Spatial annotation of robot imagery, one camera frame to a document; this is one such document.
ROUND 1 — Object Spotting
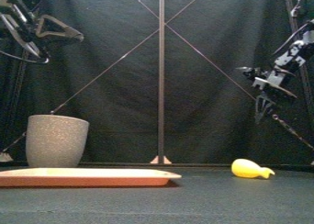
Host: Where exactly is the pink rectangular plate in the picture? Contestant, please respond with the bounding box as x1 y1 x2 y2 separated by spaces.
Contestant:
0 167 184 188

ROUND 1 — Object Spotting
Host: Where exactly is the thin diagonal brace rod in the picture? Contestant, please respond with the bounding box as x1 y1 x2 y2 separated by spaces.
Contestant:
123 0 314 151
0 0 212 163

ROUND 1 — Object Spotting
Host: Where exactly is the black cloth backdrop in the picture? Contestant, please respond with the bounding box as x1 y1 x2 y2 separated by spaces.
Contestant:
0 0 314 168

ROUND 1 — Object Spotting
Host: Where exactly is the grey speckled cup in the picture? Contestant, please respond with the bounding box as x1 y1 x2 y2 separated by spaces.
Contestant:
25 114 91 169

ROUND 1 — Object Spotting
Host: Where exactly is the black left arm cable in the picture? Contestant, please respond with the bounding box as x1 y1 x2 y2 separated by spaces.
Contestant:
0 49 53 65

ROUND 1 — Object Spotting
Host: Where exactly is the vertical metal frame post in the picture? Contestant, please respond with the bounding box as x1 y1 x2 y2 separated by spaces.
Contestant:
149 0 173 165

